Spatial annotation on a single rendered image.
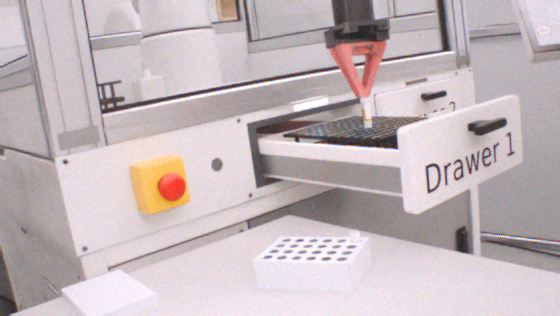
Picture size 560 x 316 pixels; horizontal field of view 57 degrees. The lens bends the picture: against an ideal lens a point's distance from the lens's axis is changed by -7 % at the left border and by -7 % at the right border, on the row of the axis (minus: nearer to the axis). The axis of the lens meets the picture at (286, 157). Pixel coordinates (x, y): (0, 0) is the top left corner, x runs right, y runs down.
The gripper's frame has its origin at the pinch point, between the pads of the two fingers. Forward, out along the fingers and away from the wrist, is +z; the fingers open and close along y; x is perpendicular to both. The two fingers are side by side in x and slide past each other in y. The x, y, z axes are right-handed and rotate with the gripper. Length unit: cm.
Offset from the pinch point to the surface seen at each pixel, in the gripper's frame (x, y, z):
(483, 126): 13.4, 8.9, 6.1
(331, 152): -4.2, -4.4, 8.3
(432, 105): 30, -40, 6
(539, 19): 71, -52, -13
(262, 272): -17.9, 8.8, 20.0
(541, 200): 130, -135, 61
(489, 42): 116, -147, -13
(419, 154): 3.2, 10.0, 8.3
